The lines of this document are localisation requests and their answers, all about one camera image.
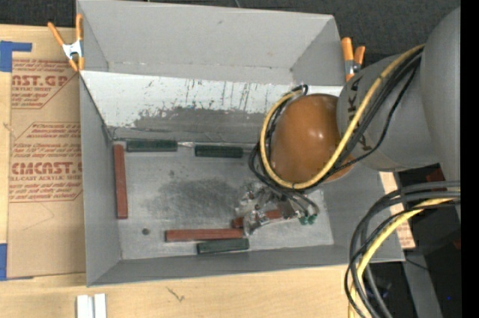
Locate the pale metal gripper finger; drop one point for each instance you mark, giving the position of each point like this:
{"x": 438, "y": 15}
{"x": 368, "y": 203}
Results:
{"x": 247, "y": 201}
{"x": 256, "y": 223}

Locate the red-brown flat block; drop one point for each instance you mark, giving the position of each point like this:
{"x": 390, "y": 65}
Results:
{"x": 237, "y": 222}
{"x": 204, "y": 235}
{"x": 120, "y": 182}

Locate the dark green flat block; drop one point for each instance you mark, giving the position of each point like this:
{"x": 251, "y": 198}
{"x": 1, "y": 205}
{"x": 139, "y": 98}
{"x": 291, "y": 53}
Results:
{"x": 223, "y": 246}
{"x": 151, "y": 146}
{"x": 219, "y": 151}

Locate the grey metal bin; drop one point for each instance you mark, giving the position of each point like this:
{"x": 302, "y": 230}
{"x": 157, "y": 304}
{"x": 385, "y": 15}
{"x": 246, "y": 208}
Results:
{"x": 194, "y": 193}

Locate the brown cardboard board red print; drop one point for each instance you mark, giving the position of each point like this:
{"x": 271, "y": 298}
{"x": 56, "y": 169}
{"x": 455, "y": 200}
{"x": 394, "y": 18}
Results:
{"x": 45, "y": 219}

